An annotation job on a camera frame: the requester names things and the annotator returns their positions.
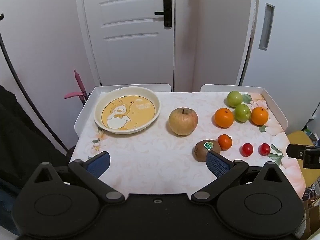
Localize yellow stool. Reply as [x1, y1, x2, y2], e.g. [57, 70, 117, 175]
[286, 130, 316, 190]

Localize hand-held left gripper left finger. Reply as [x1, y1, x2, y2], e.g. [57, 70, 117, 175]
[25, 151, 125, 205]

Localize green apple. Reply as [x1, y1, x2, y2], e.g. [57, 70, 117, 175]
[227, 91, 243, 107]
[234, 103, 251, 123]

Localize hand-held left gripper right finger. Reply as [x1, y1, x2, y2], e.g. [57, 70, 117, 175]
[191, 151, 292, 204]

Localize white sliding door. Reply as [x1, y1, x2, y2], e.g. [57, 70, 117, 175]
[239, 0, 320, 133]

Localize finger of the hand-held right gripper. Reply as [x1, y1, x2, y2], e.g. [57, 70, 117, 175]
[286, 144, 314, 159]

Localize large orange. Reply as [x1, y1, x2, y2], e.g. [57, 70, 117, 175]
[214, 108, 235, 128]
[251, 107, 269, 126]

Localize dark cloth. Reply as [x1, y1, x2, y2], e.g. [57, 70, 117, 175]
[0, 85, 73, 235]

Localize cream plate with duck print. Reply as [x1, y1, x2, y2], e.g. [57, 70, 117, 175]
[94, 86, 161, 134]

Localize tangled white cables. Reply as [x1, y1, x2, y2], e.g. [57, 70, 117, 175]
[304, 177, 320, 202]

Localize recessed grey door handle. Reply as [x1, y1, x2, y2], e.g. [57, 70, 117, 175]
[259, 3, 275, 50]

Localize white panel door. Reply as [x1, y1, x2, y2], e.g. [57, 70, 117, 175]
[74, 0, 175, 92]

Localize black curved pole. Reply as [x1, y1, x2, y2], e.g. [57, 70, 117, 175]
[0, 14, 70, 155]

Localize black door lock handle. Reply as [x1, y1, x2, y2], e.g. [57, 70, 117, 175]
[154, 0, 172, 28]

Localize white tray table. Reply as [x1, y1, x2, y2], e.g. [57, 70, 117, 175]
[74, 83, 288, 137]

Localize brown kiwi with green sticker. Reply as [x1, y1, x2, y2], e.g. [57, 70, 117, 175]
[194, 139, 222, 162]

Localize small tangerine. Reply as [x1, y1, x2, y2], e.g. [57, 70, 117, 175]
[217, 134, 233, 151]

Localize red cherry tomato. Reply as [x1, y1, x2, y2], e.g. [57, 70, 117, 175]
[258, 143, 271, 156]
[241, 143, 254, 157]

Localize pink plastic rod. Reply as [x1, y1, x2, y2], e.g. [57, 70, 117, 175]
[64, 69, 89, 107]

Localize yellow-red apple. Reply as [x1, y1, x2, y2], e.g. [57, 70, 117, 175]
[168, 107, 198, 136]

